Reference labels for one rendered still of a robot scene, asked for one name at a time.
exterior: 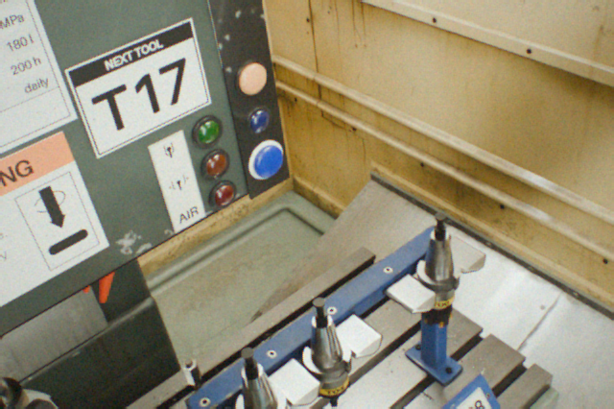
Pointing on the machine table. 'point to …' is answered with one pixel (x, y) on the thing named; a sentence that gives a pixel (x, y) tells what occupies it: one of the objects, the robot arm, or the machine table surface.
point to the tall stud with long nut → (192, 372)
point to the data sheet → (28, 78)
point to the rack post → (434, 353)
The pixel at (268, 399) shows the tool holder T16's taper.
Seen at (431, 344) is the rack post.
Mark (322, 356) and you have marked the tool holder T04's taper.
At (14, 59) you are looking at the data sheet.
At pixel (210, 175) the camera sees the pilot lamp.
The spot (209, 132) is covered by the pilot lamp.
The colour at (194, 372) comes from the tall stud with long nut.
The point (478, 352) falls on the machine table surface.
